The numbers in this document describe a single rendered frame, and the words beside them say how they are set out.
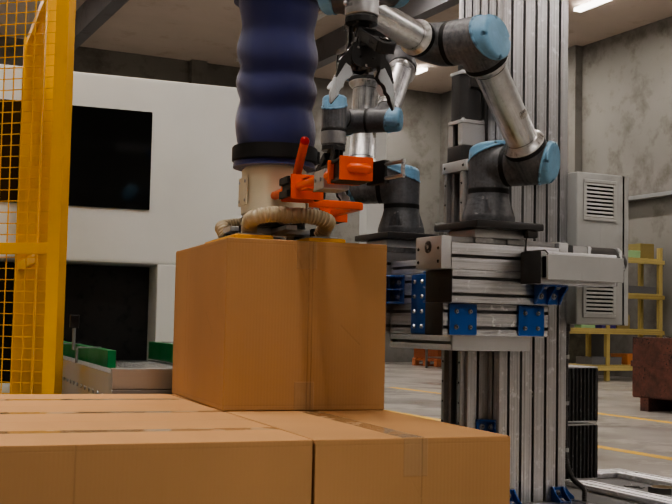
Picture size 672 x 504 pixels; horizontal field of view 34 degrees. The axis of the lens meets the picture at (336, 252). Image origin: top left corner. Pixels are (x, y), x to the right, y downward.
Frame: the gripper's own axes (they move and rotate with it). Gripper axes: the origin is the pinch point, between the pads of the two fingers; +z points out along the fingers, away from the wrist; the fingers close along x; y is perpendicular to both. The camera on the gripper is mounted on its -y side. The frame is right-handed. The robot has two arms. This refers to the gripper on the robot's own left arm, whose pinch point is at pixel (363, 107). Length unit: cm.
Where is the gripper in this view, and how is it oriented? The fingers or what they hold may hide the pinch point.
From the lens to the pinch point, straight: 236.6
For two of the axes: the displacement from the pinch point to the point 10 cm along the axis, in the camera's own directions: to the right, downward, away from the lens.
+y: -4.2, 0.5, 9.1
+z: -0.2, 10.0, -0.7
